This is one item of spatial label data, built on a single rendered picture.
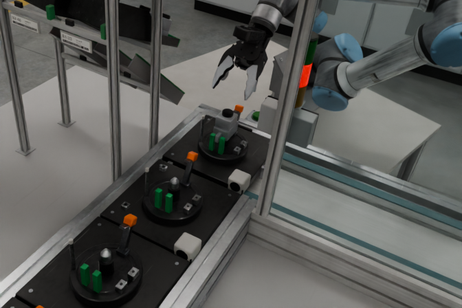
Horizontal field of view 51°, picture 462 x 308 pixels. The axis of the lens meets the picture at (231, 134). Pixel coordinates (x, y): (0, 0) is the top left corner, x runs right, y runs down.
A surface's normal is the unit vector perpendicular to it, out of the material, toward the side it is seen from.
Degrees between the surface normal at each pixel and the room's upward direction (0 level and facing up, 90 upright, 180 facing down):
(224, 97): 1
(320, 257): 90
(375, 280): 90
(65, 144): 0
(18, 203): 0
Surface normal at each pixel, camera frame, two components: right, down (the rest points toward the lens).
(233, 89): 0.11, -0.80
